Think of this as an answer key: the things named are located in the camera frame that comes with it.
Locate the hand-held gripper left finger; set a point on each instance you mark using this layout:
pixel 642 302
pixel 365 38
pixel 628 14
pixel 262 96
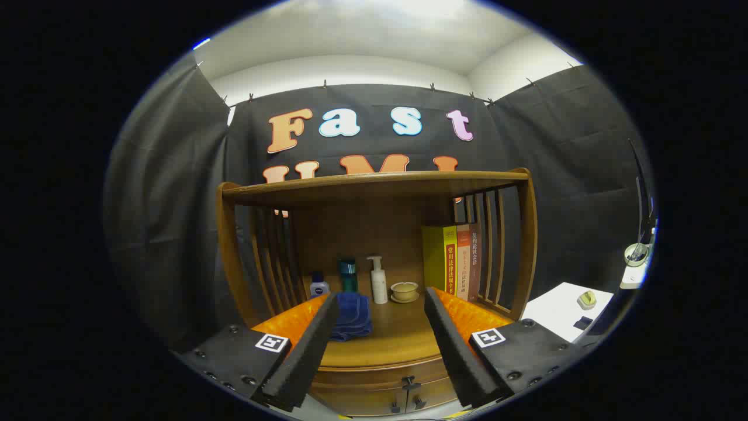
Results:
pixel 304 356

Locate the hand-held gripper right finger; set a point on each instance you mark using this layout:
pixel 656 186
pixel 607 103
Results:
pixel 456 356

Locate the wooden drawer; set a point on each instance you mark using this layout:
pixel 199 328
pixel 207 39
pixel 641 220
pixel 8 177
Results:
pixel 374 377

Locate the wooden countertop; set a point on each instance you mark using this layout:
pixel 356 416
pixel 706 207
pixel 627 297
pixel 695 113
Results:
pixel 397 333

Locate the white side cabinet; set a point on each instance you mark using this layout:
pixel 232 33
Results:
pixel 555 310

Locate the wooden cabinet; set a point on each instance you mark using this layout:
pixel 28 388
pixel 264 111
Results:
pixel 362 234

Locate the blue towel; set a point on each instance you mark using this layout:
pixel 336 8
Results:
pixel 353 316

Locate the small blue white bottle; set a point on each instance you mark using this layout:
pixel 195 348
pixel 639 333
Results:
pixel 319 287

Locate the beige lidded teacup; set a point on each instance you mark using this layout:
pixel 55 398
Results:
pixel 404 290

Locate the teal cylindrical bottle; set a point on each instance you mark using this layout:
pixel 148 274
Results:
pixel 348 278

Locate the orange white book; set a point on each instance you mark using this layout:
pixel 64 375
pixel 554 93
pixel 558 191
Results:
pixel 463 263

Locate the brown book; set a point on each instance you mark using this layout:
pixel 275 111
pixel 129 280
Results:
pixel 475 257

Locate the yellow book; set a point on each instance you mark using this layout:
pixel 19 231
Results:
pixel 435 257

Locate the white pump bottle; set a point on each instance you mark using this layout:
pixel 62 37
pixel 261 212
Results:
pixel 379 286

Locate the small black item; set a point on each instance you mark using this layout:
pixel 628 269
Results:
pixel 582 323

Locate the pale green tape roll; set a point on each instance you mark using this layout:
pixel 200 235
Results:
pixel 587 300

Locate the white desk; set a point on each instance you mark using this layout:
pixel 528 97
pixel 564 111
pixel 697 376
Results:
pixel 634 276

